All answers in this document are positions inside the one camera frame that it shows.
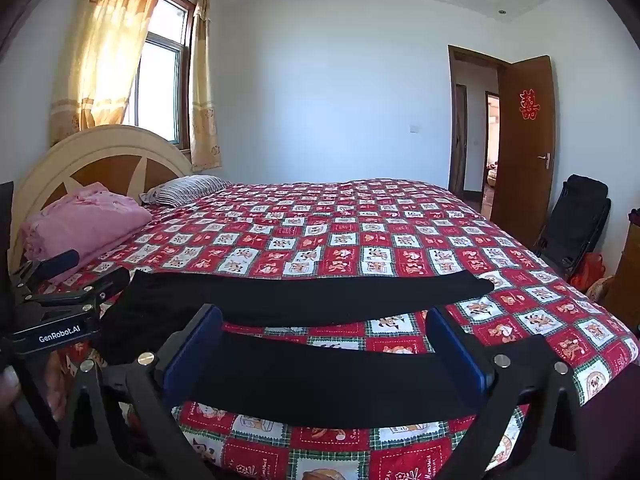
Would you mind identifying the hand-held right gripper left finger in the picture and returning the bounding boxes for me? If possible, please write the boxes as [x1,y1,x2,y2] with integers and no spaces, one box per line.
[54,303,224,480]

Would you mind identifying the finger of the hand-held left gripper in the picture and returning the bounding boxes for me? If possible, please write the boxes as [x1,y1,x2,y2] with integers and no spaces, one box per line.
[9,249,81,302]
[22,266,132,322]

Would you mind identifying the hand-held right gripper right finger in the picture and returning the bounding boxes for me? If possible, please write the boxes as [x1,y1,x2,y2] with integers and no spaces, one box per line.
[426,305,586,480]

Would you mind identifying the black pants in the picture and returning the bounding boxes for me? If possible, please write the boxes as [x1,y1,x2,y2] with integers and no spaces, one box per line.
[97,268,496,428]

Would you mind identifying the person's left hand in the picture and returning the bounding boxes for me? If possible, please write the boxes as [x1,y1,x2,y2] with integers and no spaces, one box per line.
[0,364,22,413]

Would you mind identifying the pink folded blanket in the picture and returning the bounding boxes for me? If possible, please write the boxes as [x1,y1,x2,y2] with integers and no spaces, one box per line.
[20,182,153,281]

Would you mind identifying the striped pillow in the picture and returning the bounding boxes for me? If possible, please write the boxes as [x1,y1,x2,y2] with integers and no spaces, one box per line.
[139,175,233,208]

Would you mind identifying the red bear-print bedspread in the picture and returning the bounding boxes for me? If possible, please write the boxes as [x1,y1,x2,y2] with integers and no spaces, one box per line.
[30,177,640,480]

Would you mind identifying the cream and brown headboard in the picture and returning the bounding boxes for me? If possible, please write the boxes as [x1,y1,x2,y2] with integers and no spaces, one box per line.
[10,125,195,261]

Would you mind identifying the red bag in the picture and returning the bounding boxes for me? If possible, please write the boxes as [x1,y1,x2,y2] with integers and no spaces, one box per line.
[570,252,606,293]

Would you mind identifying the black folding chair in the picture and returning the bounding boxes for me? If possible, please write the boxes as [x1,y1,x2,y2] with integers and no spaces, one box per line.
[532,174,612,281]

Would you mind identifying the brown wooden door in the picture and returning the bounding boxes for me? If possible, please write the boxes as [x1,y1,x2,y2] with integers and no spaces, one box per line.
[490,55,557,248]

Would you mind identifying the wooden cabinet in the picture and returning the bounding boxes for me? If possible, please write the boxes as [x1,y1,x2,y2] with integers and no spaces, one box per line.
[602,220,640,331]

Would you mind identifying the wide yellow curtain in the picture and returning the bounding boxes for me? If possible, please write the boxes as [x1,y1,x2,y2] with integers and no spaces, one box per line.
[49,0,168,148]

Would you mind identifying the narrow yellow curtain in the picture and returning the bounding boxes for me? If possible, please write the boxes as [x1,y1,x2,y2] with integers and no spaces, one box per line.
[187,0,222,173]

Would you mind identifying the window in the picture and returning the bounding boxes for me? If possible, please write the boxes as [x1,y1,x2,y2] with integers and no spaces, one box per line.
[122,0,197,151]

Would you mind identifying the red paper door decoration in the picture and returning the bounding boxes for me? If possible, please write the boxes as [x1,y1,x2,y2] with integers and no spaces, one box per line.
[518,89,538,121]

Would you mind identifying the brown door frame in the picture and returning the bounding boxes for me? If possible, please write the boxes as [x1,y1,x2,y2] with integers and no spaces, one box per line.
[447,44,513,198]

